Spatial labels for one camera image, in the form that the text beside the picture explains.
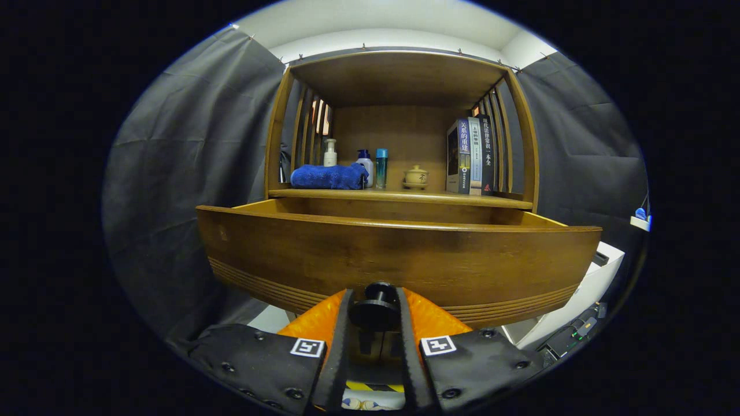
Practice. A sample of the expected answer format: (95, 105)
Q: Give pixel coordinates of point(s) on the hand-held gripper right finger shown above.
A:
(413, 370)

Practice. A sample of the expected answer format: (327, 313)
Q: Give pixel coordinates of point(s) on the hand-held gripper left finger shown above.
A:
(332, 358)

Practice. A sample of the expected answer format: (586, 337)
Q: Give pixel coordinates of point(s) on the black drawer knob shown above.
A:
(376, 315)

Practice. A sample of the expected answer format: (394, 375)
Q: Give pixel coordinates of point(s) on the wooden drawer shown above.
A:
(404, 260)

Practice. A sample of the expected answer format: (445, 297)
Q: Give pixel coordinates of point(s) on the wooden countertop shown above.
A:
(404, 196)

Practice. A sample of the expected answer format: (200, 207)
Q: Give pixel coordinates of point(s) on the white side cabinet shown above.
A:
(589, 283)

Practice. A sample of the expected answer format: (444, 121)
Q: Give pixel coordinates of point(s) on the wooden cabinet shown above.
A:
(399, 138)

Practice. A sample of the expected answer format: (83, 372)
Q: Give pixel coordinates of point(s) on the yellow black floor tape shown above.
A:
(370, 386)

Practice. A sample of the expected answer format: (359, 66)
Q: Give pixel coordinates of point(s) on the black electronic device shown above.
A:
(572, 338)

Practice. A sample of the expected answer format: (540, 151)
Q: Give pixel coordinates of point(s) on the blue towel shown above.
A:
(326, 177)

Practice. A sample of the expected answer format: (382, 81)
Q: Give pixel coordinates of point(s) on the beige lidded teacup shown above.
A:
(415, 178)

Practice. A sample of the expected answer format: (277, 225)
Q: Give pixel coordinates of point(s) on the teal bottle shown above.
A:
(381, 170)

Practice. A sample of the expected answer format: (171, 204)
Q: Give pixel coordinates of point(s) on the white bottle blue cap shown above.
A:
(367, 166)

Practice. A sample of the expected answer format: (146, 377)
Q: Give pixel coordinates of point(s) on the white pump bottle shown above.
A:
(330, 157)

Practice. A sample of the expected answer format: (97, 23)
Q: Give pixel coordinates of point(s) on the book with blue spine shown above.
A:
(461, 156)

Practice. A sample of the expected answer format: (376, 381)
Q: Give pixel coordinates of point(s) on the white side shelf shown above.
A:
(639, 223)

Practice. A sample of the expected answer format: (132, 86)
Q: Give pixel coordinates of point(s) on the small blue object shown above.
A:
(640, 214)

